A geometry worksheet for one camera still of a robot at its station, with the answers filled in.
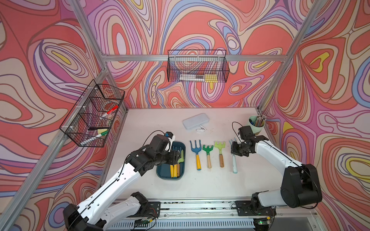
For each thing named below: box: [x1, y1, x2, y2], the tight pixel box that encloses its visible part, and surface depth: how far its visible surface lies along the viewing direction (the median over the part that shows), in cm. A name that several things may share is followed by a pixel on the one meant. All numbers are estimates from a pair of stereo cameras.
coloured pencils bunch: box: [253, 114, 267, 128], surface depth 93 cm
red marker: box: [101, 105, 119, 118], surface depth 78 cm
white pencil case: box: [182, 112, 210, 130], surface depth 112 cm
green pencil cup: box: [248, 115, 266, 136], surface depth 93 cm
